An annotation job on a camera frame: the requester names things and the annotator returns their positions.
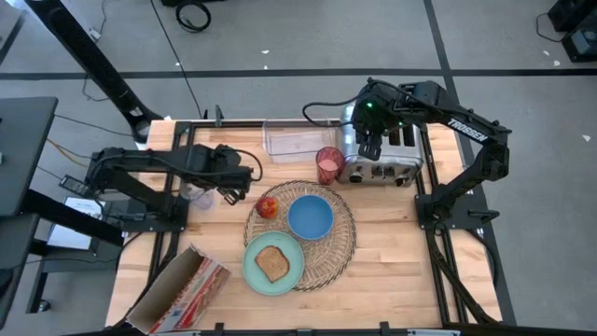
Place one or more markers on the red apple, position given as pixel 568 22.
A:
pixel 267 207

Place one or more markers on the black table rig frame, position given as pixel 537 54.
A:
pixel 436 280

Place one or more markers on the mint green plate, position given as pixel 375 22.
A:
pixel 289 280

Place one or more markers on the blue bowl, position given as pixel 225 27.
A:
pixel 310 217

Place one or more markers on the grey desk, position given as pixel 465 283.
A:
pixel 23 154

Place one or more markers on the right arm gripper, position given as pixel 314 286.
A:
pixel 375 114

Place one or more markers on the clear plastic bin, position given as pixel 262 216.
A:
pixel 298 140

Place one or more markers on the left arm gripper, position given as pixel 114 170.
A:
pixel 228 175

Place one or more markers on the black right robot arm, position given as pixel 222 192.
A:
pixel 471 130

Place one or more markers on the white paper sheets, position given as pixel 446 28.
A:
pixel 70 228

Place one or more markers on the black equipment box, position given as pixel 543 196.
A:
pixel 580 42

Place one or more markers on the stainless steel four-slot toaster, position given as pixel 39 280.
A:
pixel 373 165

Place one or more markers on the slice of brown toast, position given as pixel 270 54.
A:
pixel 273 263

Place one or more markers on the black power adapter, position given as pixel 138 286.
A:
pixel 74 185

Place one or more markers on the round woven straw placemat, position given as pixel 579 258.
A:
pixel 336 261

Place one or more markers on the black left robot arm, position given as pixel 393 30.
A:
pixel 135 161

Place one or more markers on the cinnamon cereal box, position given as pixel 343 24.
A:
pixel 186 289

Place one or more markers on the pink translucent cup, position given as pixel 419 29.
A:
pixel 329 165

